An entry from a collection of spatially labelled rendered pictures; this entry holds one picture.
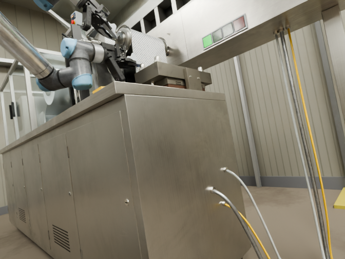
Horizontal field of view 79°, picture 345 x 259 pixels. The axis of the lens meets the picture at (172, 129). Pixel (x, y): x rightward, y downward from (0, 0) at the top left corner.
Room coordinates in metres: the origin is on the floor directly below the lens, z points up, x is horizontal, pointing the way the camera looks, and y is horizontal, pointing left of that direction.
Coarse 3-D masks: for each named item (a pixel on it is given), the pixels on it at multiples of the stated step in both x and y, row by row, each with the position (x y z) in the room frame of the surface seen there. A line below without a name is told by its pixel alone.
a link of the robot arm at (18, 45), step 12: (0, 12) 0.61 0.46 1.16; (0, 24) 0.61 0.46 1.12; (12, 24) 0.65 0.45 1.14; (0, 36) 0.62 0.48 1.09; (12, 36) 0.64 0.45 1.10; (24, 36) 0.68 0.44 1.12; (12, 48) 0.66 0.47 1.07; (24, 48) 0.68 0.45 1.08; (24, 60) 0.70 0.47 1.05; (36, 60) 0.72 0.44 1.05; (36, 72) 0.75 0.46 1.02; (48, 72) 0.77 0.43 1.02; (48, 84) 0.81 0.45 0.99; (60, 84) 0.81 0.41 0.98
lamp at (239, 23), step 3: (240, 18) 0.95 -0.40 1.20; (243, 18) 0.94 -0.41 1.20; (234, 21) 0.97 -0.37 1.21; (237, 21) 0.96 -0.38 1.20; (240, 21) 0.95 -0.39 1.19; (243, 21) 0.94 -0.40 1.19; (234, 24) 0.97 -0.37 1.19; (237, 24) 0.96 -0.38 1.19; (240, 24) 0.95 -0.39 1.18; (243, 24) 0.94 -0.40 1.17; (234, 27) 0.97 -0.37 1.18; (237, 27) 0.96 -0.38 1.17; (240, 27) 0.95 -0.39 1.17
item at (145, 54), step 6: (132, 42) 1.02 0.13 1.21; (132, 48) 1.02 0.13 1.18; (138, 48) 1.04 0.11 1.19; (144, 48) 1.07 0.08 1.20; (150, 48) 1.10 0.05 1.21; (156, 48) 1.14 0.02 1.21; (138, 54) 1.04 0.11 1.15; (144, 54) 1.07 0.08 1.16; (150, 54) 1.10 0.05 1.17; (156, 54) 1.13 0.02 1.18; (162, 54) 1.17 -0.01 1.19; (138, 60) 1.03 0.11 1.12; (144, 60) 1.06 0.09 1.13; (150, 60) 1.09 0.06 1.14; (162, 60) 1.16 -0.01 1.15
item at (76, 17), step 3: (75, 12) 1.42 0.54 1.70; (78, 12) 1.43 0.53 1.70; (72, 15) 1.44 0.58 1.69; (75, 15) 1.42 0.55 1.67; (78, 15) 1.43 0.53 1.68; (81, 15) 1.45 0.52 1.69; (72, 18) 1.45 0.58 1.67; (75, 18) 1.42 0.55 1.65; (78, 18) 1.43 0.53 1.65; (81, 18) 1.45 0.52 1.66; (72, 21) 1.42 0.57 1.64; (75, 21) 1.43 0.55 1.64; (78, 21) 1.43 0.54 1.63; (81, 21) 1.45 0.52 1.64; (75, 24) 1.43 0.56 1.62; (78, 24) 1.43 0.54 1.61; (81, 24) 1.44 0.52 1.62; (81, 27) 1.47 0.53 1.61
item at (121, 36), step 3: (117, 33) 1.04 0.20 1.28; (120, 33) 1.03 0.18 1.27; (123, 33) 1.02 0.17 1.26; (117, 36) 1.05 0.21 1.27; (120, 36) 1.04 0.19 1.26; (123, 36) 1.01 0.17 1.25; (120, 39) 1.03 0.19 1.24; (123, 39) 1.02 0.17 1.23; (117, 42) 1.05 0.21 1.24; (120, 42) 1.03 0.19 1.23; (123, 42) 1.03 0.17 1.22
